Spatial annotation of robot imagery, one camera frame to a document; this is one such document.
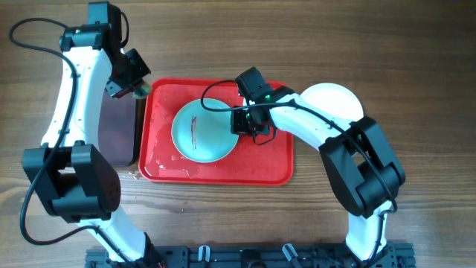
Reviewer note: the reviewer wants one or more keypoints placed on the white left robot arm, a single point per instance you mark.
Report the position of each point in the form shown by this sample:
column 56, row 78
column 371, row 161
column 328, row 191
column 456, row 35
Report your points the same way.
column 67, row 172

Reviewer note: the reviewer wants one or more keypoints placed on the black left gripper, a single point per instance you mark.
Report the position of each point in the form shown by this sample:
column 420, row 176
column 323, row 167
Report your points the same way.
column 117, row 88

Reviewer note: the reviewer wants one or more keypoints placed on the red plastic tray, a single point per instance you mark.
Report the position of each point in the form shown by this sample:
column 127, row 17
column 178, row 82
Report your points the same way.
column 263, row 161

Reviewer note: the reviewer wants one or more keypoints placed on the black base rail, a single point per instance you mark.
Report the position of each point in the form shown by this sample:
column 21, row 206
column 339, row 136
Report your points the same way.
column 319, row 255

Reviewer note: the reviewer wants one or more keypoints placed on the white plate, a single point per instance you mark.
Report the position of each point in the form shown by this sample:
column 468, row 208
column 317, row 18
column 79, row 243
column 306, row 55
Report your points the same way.
column 335, row 100

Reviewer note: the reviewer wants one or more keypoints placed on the green yellow sponge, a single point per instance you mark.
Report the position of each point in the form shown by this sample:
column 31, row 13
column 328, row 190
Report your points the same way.
column 142, row 91

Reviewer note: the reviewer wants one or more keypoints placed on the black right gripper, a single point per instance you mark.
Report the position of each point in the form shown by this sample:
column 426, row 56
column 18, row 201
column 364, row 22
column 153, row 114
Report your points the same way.
column 239, row 127

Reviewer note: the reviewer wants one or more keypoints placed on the black water tray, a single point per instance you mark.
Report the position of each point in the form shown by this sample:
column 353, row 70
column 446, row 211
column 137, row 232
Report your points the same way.
column 117, row 130

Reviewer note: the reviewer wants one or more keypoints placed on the pale green plate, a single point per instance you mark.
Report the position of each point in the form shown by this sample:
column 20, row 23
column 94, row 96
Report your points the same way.
column 201, row 131

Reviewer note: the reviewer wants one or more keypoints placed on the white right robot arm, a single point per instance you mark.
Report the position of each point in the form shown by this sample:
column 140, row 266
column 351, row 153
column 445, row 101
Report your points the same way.
column 362, row 168

